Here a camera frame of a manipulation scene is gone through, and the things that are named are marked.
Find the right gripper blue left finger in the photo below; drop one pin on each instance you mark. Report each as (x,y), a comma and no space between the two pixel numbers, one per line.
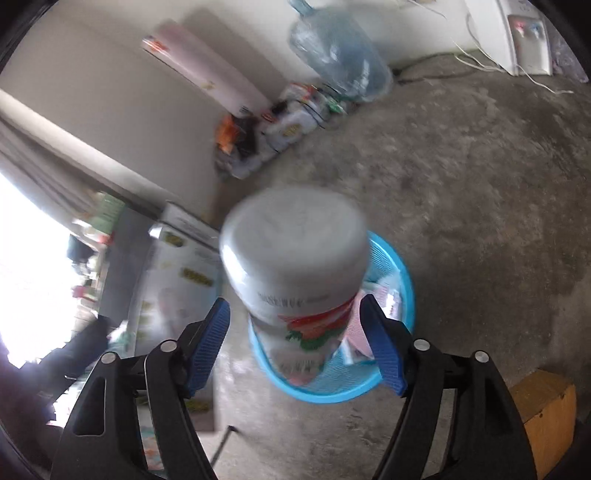
(202,342)

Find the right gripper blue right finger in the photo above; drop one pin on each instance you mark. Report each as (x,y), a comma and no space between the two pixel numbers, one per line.
(389,342)

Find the white cable product box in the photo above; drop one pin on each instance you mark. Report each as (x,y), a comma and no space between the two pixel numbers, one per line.
(180,281)

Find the white strawberry AD milk bottle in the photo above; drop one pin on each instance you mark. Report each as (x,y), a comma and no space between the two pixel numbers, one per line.
(296,257)

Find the pink knitted cloth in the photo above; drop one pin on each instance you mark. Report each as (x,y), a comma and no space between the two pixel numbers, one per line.
(355,337)

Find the blue mesh waste basket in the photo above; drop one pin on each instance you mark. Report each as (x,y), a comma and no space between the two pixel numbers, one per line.
(352,371)

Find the dark grey side cabinet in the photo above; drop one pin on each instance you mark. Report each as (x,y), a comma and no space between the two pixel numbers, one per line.
(125,260)

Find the green plastic basket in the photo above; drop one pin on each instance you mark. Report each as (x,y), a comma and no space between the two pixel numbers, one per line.
(106,214)

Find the floor clutter power strip pile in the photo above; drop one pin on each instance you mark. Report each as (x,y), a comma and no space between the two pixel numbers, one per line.
(243,144)

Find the rolled floral wallpaper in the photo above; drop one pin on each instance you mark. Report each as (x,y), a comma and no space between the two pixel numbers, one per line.
(190,57)

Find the large clear water jug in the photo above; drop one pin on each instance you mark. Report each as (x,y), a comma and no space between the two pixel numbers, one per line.
(332,44)

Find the white water dispenser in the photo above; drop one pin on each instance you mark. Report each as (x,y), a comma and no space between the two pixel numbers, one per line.
(512,34)

